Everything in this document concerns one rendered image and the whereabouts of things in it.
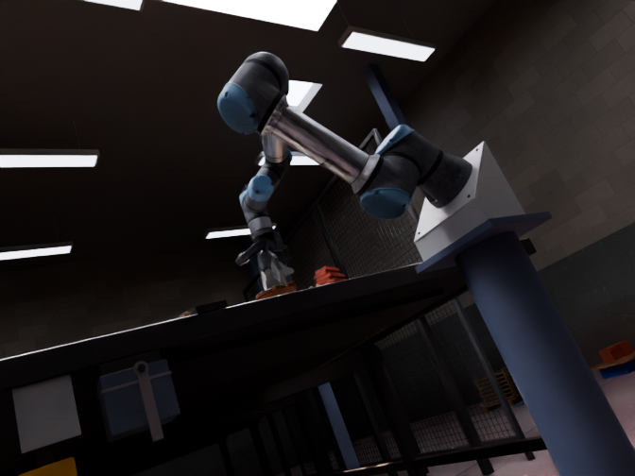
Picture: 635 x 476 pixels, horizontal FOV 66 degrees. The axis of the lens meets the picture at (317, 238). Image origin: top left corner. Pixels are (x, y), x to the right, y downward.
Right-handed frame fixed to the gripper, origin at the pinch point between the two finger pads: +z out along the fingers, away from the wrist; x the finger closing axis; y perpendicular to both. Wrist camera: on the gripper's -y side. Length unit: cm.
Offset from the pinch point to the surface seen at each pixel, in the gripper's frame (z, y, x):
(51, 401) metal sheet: 19, -66, -17
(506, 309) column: 31, 27, -54
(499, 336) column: 36, 27, -48
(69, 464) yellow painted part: 31, -65, -20
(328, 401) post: 32, 110, 164
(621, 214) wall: -43, 491, 96
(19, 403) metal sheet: 18, -71, -17
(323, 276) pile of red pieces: -21, 63, 59
